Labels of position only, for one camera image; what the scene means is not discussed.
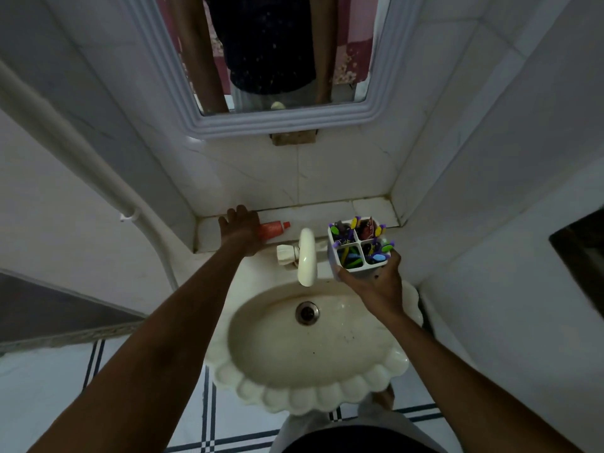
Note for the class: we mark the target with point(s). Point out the person's left hand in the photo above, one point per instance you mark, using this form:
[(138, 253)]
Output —
[(240, 233)]

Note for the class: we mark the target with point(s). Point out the person's right hand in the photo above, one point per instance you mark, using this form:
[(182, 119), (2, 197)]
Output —
[(380, 290)]

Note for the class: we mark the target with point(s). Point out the person's left fingers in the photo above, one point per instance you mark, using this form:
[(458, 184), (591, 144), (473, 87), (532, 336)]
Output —
[(238, 216)]

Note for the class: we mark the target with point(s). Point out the person's right thumb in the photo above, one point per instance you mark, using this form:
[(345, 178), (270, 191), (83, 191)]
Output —
[(348, 275)]

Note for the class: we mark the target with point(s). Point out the white toothbrush holder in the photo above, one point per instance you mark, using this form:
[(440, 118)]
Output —
[(361, 267)]

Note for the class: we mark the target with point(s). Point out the orange toothpaste tube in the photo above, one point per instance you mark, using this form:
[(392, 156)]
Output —
[(273, 229)]

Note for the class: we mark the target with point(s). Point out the person's right forearm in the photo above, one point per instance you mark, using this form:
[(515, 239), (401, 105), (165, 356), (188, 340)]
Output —
[(462, 396)]

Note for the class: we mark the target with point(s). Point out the person's left forearm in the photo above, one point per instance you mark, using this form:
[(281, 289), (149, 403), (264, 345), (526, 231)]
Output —
[(155, 353)]

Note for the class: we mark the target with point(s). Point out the bunch of colourful toothbrushes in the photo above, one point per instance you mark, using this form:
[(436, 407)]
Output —
[(358, 240)]

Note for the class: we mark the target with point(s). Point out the white faucet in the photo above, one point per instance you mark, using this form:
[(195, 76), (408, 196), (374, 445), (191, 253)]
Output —
[(306, 259)]

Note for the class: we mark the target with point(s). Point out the metal sink drain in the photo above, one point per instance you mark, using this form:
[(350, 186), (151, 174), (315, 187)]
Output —
[(307, 313)]

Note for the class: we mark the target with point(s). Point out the white scalloped sink basin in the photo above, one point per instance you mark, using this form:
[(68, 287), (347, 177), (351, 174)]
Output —
[(302, 363)]

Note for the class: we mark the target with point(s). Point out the white pipe clip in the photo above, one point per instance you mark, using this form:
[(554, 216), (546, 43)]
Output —
[(132, 215)]

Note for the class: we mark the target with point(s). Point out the white framed mirror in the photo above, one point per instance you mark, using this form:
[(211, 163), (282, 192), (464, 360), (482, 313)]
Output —
[(283, 118)]

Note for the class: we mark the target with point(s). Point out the person's foot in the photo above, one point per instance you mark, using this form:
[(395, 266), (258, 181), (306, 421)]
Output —
[(384, 398)]

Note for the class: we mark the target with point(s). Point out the person's grey shorts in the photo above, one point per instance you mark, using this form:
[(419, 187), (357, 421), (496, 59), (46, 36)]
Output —
[(325, 426)]

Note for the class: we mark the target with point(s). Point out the brown mirror bracket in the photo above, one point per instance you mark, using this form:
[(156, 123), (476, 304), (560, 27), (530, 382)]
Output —
[(292, 137)]

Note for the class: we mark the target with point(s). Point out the white wall pipe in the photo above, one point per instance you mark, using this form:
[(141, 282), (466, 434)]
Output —
[(71, 146)]

